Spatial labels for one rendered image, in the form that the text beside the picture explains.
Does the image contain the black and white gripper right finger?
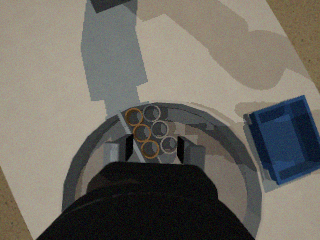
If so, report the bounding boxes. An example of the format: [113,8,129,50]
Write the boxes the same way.
[177,136,205,171]

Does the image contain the blue square tray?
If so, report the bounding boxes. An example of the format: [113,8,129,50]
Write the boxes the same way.
[244,95,320,185]

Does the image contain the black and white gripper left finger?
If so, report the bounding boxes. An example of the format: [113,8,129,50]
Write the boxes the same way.
[103,134,134,168]

